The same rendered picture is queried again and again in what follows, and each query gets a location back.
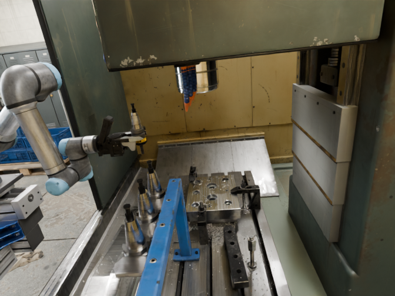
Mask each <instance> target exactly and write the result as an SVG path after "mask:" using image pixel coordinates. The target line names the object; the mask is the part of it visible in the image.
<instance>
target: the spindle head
mask: <svg viewBox="0 0 395 296"><path fill-rule="evenodd" d="M92 1H93V5H94V9H95V13H96V18H97V22H98V27H99V31H100V35H101V39H102V44H103V49H104V52H105V57H106V61H107V64H108V69H110V70H111V72H117V71H123V70H133V69H143V68H154V67H160V66H170V65H180V64H186V63H196V62H207V61H213V60H223V59H233V58H244V57H250V56H260V55H270V54H276V53H286V52H297V51H308V50H314V49H324V48H334V47H340V46H350V45H361V44H367V43H377V42H378V40H375V39H377V38H378V37H379V34H380V27H381V19H382V14H383V7H384V0H92Z"/></svg>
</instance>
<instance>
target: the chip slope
mask: <svg viewBox="0 0 395 296"><path fill-rule="evenodd" d="M191 166H193V167H196V171H197V174H208V177H210V176H211V173H225V175H227V173H228V172H233V171H241V172H242V175H245V174H244V171H248V170H251V172H252V175H253V178H254V181H255V185H259V188H260V198H264V197H279V192H278V189H277V185H276V181H275V177H274V174H273V170H272V165H271V163H270V159H269V155H268V152H267V147H266V143H265V136H253V137H240V138H232V139H219V140H205V141H198V142H184V143H171V144H159V145H158V156H157V162H156V170H155V171H156V174H157V177H158V179H159V181H165V180H168V178H169V176H176V179H178V176H185V175H189V172H190V167H191Z"/></svg>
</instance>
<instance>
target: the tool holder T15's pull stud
mask: <svg viewBox="0 0 395 296"><path fill-rule="evenodd" d="M123 208H124V209H125V211H126V213H125V217H126V221H132V220H133V219H134V216H133V212H132V211H130V204H125V205H124V206H123Z"/></svg>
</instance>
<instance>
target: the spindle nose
mask: <svg viewBox="0 0 395 296"><path fill-rule="evenodd" d="M195 67H196V69H195V70H196V72H195V73H196V77H197V78H196V80H197V82H196V83H197V85H196V86H197V88H196V93H205V92H210V91H213V90H216V89H217V88H218V87H219V73H218V65H217V60H213V61H207V62H201V63H200V64H199V65H195ZM175 76H176V84H177V88H178V92H179V93H183V94H184V91H183V90H184V88H183V86H184V85H183V81H182V80H183V79H182V72H181V68H175Z"/></svg>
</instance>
